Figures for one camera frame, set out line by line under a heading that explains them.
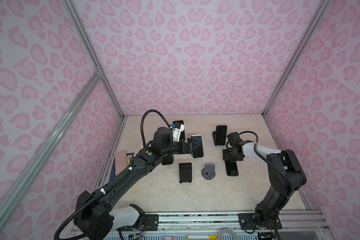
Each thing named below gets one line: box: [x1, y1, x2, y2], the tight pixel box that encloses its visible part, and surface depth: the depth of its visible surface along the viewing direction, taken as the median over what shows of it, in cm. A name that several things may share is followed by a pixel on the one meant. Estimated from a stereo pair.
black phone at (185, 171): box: [179, 162, 192, 182], surface depth 84 cm
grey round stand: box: [201, 163, 216, 180], surface depth 87 cm
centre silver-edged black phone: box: [190, 134, 204, 159], surface depth 97 cm
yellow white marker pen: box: [186, 235, 218, 240], surface depth 71 cm
